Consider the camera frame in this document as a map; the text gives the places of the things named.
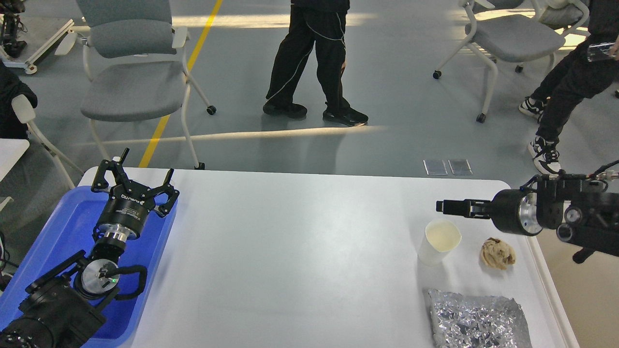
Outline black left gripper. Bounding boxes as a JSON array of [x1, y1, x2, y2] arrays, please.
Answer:
[[90, 148, 180, 239]]

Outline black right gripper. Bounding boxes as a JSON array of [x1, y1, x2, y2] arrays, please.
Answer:
[[436, 189, 543, 236]]

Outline white paper cup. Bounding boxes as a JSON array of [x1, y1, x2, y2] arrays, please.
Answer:
[[418, 218, 462, 266]]

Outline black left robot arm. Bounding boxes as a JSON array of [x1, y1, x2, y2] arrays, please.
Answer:
[[1, 149, 179, 348]]

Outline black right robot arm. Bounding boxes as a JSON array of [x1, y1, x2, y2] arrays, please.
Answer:
[[436, 161, 619, 264]]

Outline right metal floor plate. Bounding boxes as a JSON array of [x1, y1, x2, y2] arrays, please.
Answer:
[[448, 159, 473, 175]]

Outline metal floor plate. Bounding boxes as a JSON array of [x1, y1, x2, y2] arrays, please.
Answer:
[[424, 159, 448, 176], [448, 159, 473, 175]]

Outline crumpled brown paper ball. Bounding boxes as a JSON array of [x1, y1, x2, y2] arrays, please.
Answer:
[[480, 238, 516, 270]]

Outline left metal floor plate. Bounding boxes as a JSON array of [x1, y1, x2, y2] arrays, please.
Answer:
[[424, 159, 448, 176]]

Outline blue plastic tray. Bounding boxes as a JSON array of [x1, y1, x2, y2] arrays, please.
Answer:
[[0, 187, 177, 348]]

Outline crumpled aluminium foil sheet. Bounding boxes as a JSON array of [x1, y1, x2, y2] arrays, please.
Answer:
[[427, 289, 532, 348]]

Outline grey office chair left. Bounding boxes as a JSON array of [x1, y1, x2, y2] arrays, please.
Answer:
[[77, 0, 216, 170]]

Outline grey office chair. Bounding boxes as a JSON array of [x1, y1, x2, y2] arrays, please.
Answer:
[[433, 0, 590, 123], [77, 0, 216, 170]]

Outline white side table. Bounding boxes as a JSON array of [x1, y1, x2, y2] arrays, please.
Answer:
[[0, 138, 29, 181]]

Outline beige plastic bin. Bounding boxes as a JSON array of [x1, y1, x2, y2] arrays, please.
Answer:
[[527, 231, 619, 348]]

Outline white chair at left edge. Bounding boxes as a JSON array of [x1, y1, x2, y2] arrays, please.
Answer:
[[11, 94, 84, 189]]

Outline grey office chair right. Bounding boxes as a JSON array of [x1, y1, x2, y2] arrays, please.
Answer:
[[433, 0, 590, 123]]

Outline seated person black trousers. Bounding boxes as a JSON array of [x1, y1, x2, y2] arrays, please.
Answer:
[[518, 0, 619, 174]]

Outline wheeled equipment base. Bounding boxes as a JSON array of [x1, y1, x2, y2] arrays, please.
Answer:
[[0, 0, 74, 75]]

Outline walking person in black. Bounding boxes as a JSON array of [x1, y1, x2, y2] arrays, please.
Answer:
[[263, 0, 369, 128]]

